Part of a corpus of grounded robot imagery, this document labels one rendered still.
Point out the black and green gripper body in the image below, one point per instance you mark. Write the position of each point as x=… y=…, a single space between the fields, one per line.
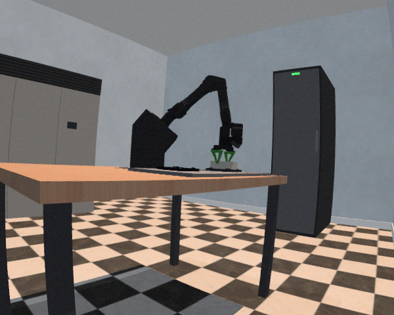
x=219 y=147

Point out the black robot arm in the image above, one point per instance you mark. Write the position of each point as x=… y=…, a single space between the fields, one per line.
x=210 y=83

